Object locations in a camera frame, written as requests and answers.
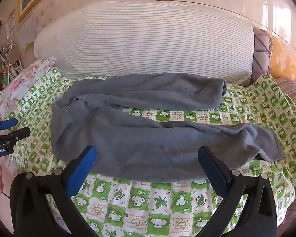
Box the grey fleece pants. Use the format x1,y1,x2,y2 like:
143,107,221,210
50,73,283,182

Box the floral pink pillow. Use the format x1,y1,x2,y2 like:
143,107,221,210
0,57,56,119

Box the cluttered side shelf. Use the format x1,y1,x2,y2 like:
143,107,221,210
0,9,24,89

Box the green checkered bed quilt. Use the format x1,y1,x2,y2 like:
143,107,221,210
4,68,296,236

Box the white striped large pillow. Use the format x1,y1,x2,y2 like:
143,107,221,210
34,2,255,86

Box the pink striped blanket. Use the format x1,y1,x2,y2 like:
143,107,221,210
275,77,296,105

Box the orange floral cushion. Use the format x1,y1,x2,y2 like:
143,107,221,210
270,35,296,82

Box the purple patterned cushion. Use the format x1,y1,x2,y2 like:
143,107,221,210
251,27,273,83

